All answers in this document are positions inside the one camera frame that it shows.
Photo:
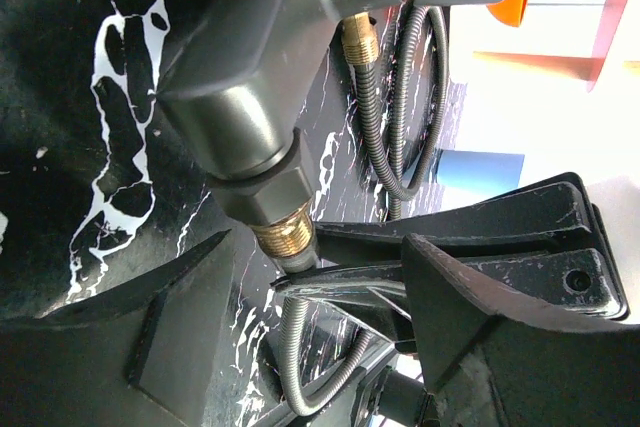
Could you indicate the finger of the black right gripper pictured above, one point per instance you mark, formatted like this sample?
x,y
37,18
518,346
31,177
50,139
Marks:
x,y
554,215
429,301

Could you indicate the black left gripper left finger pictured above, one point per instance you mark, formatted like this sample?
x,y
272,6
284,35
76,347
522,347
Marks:
x,y
139,354

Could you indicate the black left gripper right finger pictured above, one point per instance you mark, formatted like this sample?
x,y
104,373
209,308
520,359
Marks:
x,y
533,381

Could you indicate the dark grey faucet mixer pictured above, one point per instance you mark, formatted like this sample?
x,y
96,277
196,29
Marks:
x,y
234,91

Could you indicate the blue cup on mat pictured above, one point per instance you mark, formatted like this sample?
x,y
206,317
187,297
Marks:
x,y
484,173

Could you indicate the pink three tier shelf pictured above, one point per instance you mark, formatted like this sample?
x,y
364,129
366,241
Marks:
x,y
568,38

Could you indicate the black marble pattern mat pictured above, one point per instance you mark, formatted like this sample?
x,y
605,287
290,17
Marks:
x,y
96,187

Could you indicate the orange bowl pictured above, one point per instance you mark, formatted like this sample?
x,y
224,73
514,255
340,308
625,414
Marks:
x,y
509,12

